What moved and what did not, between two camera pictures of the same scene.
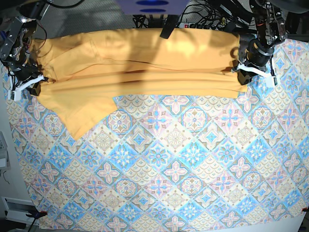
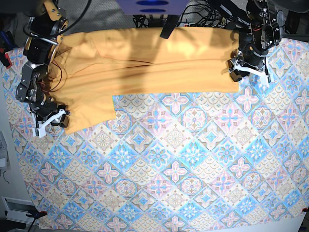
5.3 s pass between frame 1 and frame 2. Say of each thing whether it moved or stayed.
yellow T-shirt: stayed
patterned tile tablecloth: stayed
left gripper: moved
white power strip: stayed
